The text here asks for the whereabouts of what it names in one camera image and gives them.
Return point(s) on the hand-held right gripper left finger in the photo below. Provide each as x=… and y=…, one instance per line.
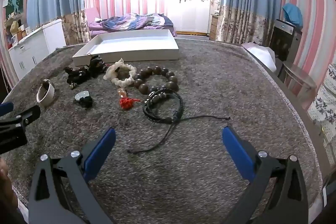
x=101, y=153

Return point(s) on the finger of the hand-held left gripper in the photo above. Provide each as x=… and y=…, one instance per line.
x=5, y=108
x=29, y=113

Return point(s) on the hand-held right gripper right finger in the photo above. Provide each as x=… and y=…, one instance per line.
x=237, y=150

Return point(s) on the black clip with pale stone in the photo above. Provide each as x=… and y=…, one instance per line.
x=86, y=102

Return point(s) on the red knot pendant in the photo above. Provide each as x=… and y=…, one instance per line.
x=126, y=103

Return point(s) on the white fabric scrunchie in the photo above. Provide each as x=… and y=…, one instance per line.
x=110, y=71

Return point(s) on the black ribbon scrunchie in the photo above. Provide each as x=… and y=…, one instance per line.
x=95, y=64

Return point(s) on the white rectangular tray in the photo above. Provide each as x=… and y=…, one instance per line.
x=131, y=43

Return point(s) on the person's left hand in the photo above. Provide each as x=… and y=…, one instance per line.
x=6, y=187

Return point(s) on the white cabinet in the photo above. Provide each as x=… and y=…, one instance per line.
x=34, y=45

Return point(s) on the grey shag mat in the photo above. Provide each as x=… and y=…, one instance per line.
x=210, y=82

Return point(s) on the round glass side table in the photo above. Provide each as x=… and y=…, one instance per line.
x=299, y=79

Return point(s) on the white plastic bag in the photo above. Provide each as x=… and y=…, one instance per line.
x=260, y=56

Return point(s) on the floral printed cloth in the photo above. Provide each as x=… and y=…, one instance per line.
x=325, y=100

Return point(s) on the purple bed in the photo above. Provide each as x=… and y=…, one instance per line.
x=94, y=27

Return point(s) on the pink pillow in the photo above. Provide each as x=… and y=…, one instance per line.
x=92, y=14

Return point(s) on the wooden desk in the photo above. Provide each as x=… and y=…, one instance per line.
x=214, y=26

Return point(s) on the striped purple blanket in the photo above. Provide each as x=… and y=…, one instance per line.
x=136, y=20

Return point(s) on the blue cloth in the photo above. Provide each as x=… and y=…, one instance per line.
x=292, y=14

